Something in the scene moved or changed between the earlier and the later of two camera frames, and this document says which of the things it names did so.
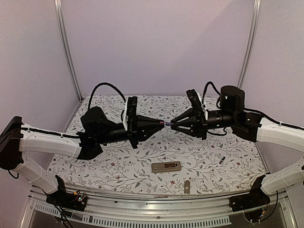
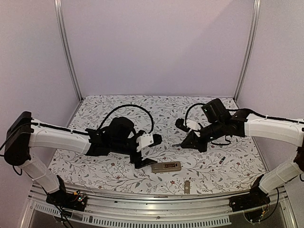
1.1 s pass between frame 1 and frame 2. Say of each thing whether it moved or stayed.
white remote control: stayed
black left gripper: moved
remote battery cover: stayed
